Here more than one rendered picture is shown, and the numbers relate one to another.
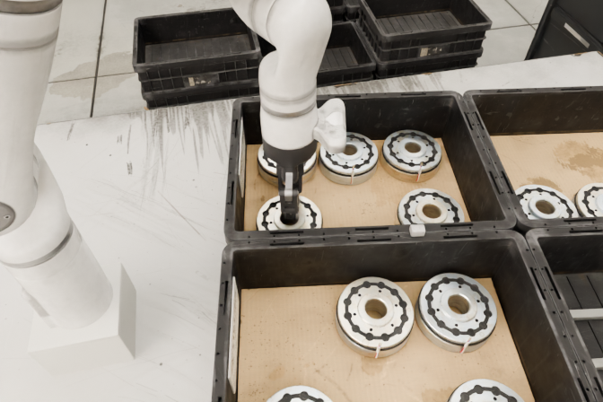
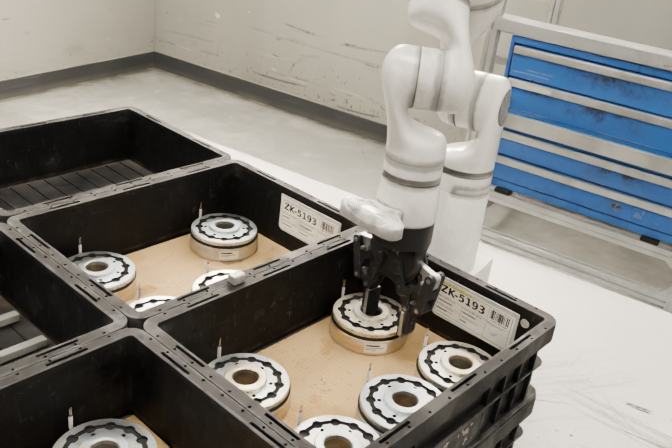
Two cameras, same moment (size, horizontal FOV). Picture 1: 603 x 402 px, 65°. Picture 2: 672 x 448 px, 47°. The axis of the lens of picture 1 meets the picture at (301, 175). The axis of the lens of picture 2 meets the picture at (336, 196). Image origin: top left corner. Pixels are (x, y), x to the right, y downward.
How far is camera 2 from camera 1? 1.20 m
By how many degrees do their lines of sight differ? 96
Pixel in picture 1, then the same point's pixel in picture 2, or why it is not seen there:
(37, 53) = not seen: hidden behind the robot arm
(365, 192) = (342, 402)
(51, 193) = (471, 148)
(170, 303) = not seen: hidden behind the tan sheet
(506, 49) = not seen: outside the picture
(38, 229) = (451, 148)
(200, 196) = (535, 424)
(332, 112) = (381, 212)
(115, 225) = (548, 360)
